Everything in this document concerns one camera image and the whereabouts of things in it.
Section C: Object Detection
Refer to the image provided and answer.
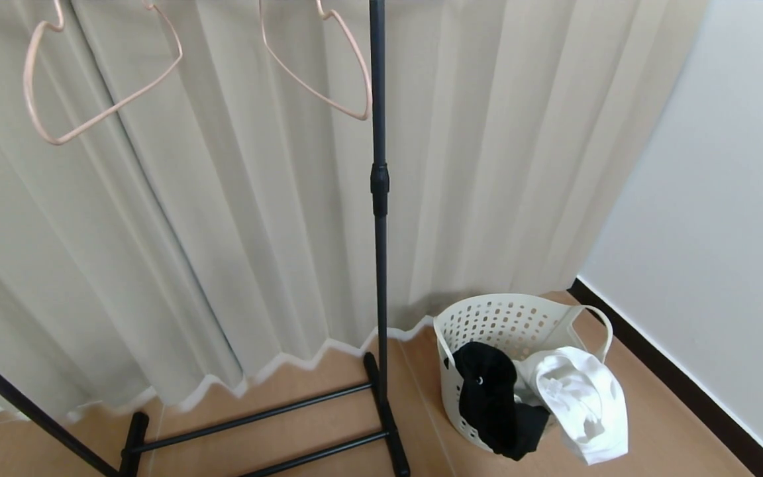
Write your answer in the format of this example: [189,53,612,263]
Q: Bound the beige curtain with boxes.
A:
[0,0,711,425]

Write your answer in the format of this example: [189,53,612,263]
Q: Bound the pink clothes hanger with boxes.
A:
[23,0,183,146]
[259,0,374,122]

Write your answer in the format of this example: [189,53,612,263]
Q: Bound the black shorts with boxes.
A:
[452,341,552,462]

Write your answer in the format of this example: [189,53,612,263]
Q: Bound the white garment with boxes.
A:
[514,346,629,466]

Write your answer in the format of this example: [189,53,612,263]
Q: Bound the white laundry basket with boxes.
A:
[432,293,615,455]

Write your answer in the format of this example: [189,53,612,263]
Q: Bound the black clothes rack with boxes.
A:
[0,0,413,477]

